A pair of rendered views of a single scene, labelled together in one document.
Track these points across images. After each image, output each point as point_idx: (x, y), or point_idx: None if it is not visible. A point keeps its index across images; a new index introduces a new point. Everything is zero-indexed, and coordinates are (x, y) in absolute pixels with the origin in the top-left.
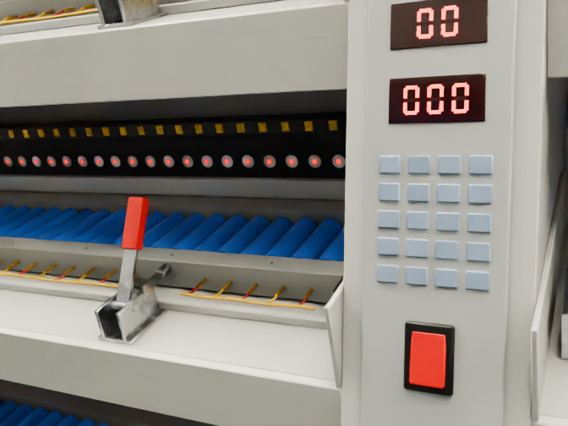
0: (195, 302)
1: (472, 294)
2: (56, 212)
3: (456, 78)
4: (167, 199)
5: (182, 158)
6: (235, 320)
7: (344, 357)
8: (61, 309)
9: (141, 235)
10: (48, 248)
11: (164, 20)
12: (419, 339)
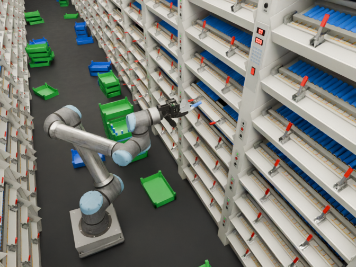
0: (239, 53)
1: (257, 65)
2: (230, 26)
3: (260, 39)
4: (247, 29)
5: None
6: (242, 58)
7: (247, 68)
8: (223, 49)
9: (233, 42)
10: (224, 37)
11: (238, 13)
12: (252, 68)
